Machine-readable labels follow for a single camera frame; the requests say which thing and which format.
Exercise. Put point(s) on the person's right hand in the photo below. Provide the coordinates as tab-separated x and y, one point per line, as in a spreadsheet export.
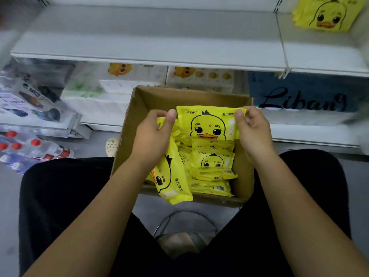
256	135

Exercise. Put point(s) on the MIQI boxes with fruit print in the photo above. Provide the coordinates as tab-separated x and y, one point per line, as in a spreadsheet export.
34	103

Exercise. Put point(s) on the white metal shelf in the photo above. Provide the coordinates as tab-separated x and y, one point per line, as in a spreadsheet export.
150	37

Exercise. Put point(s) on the person's left forearm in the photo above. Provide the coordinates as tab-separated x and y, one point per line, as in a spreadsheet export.
86	233

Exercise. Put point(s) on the person's black trousers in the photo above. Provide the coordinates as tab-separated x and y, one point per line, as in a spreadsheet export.
57	210

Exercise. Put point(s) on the brown cardboard box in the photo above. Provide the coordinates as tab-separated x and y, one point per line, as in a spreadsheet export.
155	98

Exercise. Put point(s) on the person's left hand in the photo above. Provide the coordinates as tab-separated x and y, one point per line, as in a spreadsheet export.
150	141

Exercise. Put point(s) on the person's left cream clog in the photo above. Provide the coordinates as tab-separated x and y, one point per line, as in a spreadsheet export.
112	147

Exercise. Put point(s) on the yellow duck packets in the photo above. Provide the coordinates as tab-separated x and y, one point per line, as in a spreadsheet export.
213	164

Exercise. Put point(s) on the person's right forearm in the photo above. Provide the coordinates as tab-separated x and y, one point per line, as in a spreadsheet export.
305	222

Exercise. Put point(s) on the metal frame stool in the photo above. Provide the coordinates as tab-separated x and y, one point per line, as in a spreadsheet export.
181	242

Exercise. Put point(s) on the pack of red-capped bottles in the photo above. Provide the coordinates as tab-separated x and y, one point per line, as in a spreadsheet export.
34	150

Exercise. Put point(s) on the green white tissue pack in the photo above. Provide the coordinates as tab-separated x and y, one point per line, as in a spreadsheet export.
83	83

